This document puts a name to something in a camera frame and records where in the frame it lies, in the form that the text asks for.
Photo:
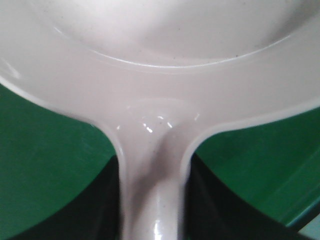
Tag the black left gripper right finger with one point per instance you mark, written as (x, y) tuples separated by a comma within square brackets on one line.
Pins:
[(214, 212)]

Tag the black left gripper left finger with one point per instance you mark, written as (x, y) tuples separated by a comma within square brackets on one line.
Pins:
[(93, 215)]

